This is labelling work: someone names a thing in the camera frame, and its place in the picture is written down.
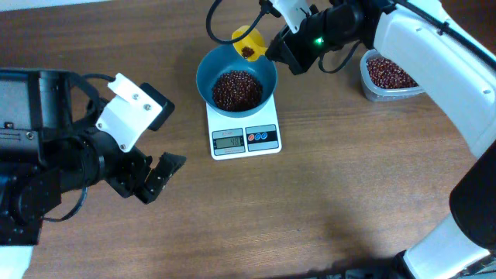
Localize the blue plastic bowl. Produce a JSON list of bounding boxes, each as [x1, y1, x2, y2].
[[196, 45, 278, 118]]

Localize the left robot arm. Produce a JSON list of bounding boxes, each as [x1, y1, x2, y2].
[[1, 68, 186, 278]]

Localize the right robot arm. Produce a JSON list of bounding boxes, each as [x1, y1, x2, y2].
[[266, 1, 495, 278]]

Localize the yellow plastic measuring scoop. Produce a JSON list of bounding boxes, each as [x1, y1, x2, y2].
[[233, 28, 267, 62]]

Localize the red beans in scoop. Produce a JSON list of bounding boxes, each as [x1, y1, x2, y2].
[[241, 46, 254, 58]]

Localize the clear plastic container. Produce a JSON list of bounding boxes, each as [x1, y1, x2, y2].
[[360, 50, 425, 102]]

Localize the white digital kitchen scale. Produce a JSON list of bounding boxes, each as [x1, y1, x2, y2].
[[206, 96, 282, 160]]

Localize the red adzuki beans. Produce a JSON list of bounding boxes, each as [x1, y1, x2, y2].
[[366, 57, 418, 89]]

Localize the red beans in bowl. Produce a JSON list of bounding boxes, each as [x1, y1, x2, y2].
[[212, 71, 263, 112]]

